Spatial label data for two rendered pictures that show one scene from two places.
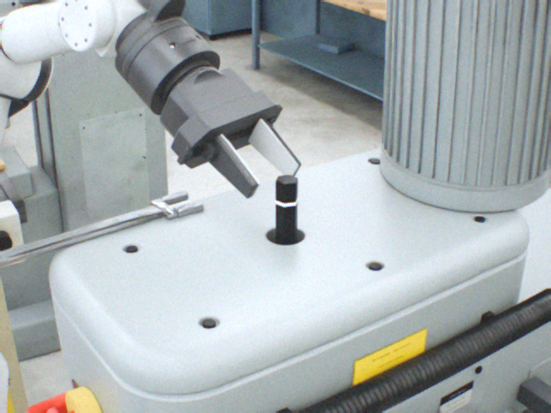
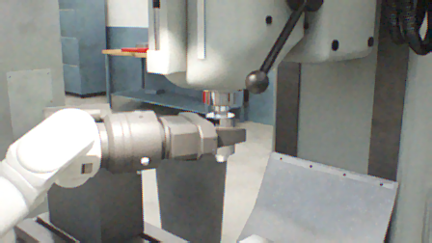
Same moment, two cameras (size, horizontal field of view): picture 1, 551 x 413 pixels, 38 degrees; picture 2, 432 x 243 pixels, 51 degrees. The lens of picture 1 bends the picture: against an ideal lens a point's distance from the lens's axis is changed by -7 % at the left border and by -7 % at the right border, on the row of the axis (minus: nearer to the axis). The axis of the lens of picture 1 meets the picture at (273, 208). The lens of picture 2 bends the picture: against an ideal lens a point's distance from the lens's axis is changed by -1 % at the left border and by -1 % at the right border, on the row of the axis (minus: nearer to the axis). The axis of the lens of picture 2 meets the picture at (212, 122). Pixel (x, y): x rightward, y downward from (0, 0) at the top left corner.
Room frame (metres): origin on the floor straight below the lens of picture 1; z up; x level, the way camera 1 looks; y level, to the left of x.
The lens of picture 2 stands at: (0.03, 0.16, 1.42)
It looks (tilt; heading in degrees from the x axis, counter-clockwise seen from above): 14 degrees down; 347
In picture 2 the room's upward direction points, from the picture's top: straight up
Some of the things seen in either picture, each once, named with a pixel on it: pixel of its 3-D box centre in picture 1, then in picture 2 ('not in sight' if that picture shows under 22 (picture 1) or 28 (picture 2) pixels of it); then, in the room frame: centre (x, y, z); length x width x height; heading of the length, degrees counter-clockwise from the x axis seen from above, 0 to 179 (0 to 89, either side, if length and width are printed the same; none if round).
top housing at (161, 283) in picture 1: (297, 299); not in sight; (0.72, -0.02, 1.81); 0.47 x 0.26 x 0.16; 124
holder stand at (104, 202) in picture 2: not in sight; (93, 186); (1.06, 0.21, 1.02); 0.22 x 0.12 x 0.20; 35
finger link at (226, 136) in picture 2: not in sight; (228, 137); (0.68, -0.02, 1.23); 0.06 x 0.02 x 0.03; 99
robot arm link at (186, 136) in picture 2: not in sight; (165, 139); (0.70, 0.08, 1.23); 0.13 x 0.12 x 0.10; 9
